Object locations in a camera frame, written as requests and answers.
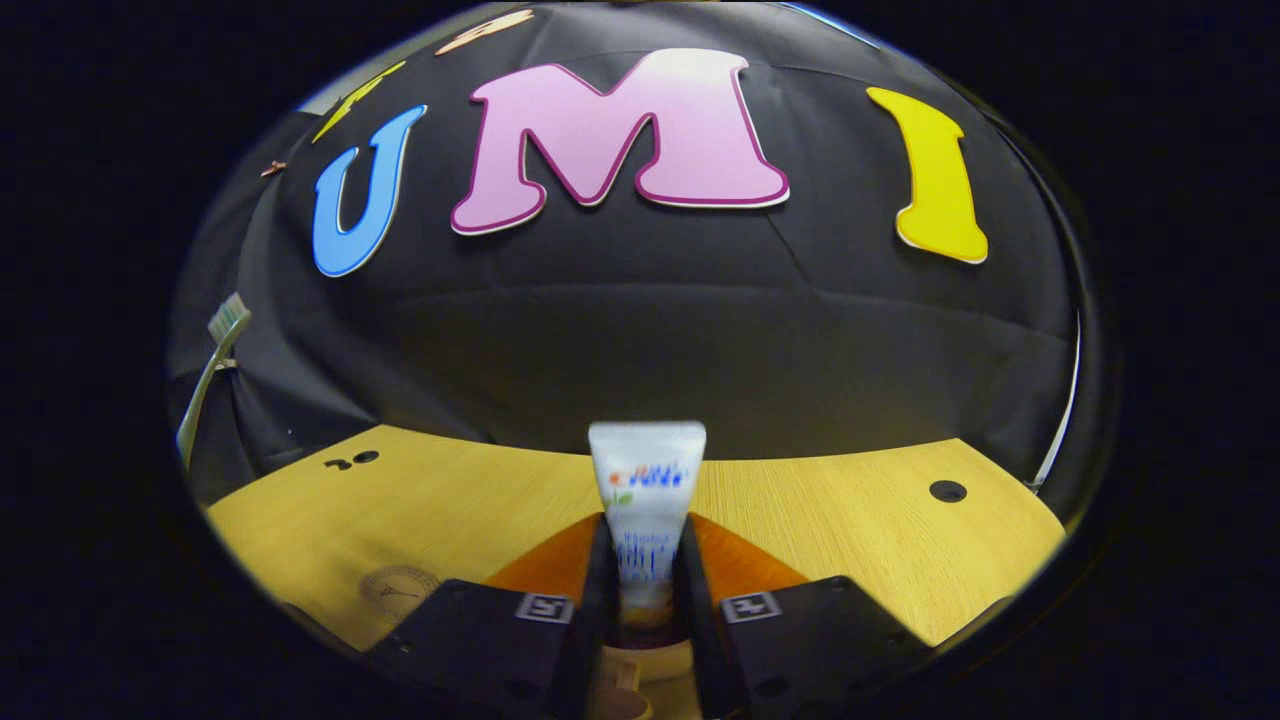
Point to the black backdrop cloth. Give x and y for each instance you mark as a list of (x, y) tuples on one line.
[(640, 340)]

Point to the copper cloth clip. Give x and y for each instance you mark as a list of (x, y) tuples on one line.
[(272, 168)]

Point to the round brown coaster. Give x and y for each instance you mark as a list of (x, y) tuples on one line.
[(395, 590)]

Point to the white toothpaste tube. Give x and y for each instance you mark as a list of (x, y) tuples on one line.
[(648, 480)]

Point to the pale green toothbrush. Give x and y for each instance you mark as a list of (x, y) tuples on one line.
[(205, 385)]

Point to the beige cup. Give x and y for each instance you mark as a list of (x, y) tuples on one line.
[(650, 665)]

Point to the white strip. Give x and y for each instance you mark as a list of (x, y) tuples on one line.
[(1068, 400)]

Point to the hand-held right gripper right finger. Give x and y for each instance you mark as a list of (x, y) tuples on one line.
[(820, 650)]

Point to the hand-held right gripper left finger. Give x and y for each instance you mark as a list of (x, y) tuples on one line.
[(480, 650)]

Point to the wooden desktop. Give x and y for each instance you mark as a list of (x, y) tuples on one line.
[(850, 520)]

